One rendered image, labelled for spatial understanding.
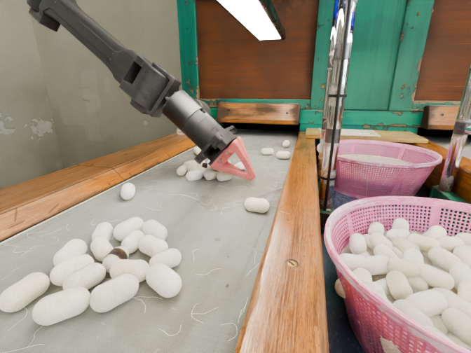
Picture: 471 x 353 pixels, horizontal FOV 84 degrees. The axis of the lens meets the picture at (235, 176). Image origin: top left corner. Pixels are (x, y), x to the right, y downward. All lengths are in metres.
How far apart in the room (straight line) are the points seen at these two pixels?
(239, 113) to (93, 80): 1.69
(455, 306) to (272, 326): 0.16
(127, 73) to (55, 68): 2.26
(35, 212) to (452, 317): 0.47
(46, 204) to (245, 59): 0.80
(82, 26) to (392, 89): 0.87
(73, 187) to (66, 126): 2.31
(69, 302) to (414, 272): 0.31
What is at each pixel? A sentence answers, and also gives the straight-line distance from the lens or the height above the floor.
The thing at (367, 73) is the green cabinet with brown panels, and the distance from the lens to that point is 1.02.
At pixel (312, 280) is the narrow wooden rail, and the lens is 0.23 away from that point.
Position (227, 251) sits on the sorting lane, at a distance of 0.30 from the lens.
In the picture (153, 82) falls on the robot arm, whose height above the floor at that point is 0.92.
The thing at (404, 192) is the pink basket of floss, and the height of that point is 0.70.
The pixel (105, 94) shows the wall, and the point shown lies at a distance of 2.42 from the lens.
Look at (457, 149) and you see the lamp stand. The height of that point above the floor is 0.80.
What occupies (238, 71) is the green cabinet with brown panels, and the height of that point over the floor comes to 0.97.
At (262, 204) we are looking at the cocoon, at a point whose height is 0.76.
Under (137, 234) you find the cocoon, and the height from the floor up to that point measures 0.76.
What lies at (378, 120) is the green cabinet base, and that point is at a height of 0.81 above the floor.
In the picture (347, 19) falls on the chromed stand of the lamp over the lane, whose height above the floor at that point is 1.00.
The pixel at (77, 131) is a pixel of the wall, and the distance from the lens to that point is 2.71.
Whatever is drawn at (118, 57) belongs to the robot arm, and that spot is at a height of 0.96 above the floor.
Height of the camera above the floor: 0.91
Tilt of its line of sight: 18 degrees down
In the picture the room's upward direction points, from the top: straight up
